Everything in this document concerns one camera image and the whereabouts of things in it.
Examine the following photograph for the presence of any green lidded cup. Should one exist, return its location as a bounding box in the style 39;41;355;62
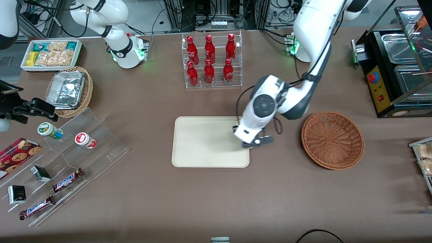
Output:
37;122;63;140

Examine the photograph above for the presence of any black food warmer machine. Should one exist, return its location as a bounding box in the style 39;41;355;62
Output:
351;5;432;118

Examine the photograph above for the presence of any red lidded cup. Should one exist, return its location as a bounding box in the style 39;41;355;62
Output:
75;132;97;149

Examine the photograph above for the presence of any beige rectangular tray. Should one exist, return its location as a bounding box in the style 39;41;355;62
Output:
171;116;250;168

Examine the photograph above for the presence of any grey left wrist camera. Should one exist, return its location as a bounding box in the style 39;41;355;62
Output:
241;135;274;149

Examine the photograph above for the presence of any Snickers bar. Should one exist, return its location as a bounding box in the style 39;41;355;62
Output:
19;196;55;220
53;168;84;193

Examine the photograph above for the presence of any clear bag of crackers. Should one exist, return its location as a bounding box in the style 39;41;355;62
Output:
35;41;75;66

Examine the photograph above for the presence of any light wicker basket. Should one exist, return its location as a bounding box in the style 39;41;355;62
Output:
45;66;93;118

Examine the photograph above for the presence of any stack of foil trays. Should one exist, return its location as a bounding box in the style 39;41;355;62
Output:
46;71;85;110

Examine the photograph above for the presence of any black cable loop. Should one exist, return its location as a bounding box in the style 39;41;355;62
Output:
296;229;345;243

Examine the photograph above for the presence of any small black box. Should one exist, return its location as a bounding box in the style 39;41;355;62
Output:
30;165;52;183
7;185;27;205

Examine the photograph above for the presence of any red plaid cookie box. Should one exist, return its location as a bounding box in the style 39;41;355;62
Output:
0;137;42;180

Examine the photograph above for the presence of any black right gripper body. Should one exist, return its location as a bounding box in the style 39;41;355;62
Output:
0;98;33;124

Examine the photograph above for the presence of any red cola bottle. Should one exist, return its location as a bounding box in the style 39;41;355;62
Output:
204;59;215;85
225;33;237;61
223;58;234;85
186;36;199;65
187;61;199;87
205;34;216;64

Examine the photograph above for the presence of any clear acrylic stepped display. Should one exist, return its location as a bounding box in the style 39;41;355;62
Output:
0;107;129;227

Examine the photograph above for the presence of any black flat bracket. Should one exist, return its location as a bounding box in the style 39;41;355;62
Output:
0;80;24;96

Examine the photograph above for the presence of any white rectangular snack bin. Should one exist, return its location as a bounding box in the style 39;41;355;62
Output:
20;39;83;72

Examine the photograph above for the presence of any brown wicker basket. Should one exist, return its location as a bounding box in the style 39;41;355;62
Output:
301;111;365;170

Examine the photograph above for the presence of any clear acrylic bottle rack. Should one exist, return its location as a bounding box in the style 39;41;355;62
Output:
182;30;243;89

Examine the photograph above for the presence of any grey tray of snack bags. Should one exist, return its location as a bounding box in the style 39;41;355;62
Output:
409;137;432;196

